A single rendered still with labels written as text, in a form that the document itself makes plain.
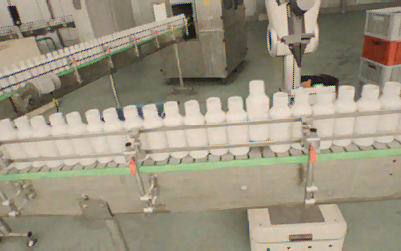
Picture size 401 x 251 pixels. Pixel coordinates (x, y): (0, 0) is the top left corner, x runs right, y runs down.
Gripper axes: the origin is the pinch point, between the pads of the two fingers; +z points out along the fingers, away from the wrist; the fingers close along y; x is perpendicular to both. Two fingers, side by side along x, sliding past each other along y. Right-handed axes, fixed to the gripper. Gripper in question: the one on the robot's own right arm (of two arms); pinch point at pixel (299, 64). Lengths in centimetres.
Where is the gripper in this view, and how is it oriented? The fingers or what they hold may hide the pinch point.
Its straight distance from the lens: 91.9
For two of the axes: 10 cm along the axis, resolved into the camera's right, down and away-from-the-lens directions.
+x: 1.1, -1.4, 9.8
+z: 1.0, 9.9, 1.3
